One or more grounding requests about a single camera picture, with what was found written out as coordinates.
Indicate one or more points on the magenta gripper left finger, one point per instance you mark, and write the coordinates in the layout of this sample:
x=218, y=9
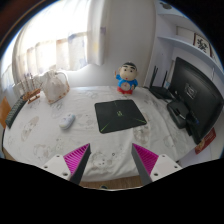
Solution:
x=70, y=166

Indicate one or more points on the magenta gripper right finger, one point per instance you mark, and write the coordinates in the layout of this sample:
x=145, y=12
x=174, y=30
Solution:
x=152, y=167

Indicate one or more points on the white computer mouse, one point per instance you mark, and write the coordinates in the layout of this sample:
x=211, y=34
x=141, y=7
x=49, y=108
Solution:
x=67, y=121

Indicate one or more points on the black mouse pad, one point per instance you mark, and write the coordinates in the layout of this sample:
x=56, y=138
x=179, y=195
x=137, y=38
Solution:
x=118, y=115

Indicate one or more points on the black computer monitor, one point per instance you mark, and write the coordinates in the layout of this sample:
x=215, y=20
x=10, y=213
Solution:
x=199, y=94

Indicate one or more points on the white patterned tablecloth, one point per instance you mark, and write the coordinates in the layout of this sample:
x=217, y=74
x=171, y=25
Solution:
x=35, y=136

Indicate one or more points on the black monitor stand base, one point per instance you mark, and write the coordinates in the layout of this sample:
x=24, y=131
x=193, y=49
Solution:
x=183, y=118

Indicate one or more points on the red booklet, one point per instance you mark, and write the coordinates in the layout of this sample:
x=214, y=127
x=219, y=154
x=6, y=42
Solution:
x=205, y=141

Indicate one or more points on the black wifi router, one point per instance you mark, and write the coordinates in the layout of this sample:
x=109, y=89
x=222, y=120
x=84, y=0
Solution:
x=159, y=92

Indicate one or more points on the black keyboard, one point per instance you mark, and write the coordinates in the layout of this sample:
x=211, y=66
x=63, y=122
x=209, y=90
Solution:
x=14, y=112

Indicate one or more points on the wooden pen holder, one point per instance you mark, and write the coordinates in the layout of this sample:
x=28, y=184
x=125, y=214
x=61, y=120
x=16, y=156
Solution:
x=31, y=92

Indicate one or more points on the orange chair back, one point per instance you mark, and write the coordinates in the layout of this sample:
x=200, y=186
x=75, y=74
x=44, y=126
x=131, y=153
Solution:
x=4, y=110

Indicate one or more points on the cartoon boy figurine clock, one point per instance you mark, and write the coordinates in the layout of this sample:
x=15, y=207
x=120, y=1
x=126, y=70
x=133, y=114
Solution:
x=126, y=77

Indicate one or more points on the white curtain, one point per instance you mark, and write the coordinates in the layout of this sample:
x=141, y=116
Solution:
x=67, y=35

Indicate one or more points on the framed calligraphy picture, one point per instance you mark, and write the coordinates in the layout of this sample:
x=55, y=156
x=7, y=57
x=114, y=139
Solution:
x=202, y=44

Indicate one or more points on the white drawstring bag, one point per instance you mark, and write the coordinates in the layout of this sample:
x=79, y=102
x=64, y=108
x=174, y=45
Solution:
x=54, y=85

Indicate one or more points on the white wall shelf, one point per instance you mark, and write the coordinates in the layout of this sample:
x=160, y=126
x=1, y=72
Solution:
x=196, y=52

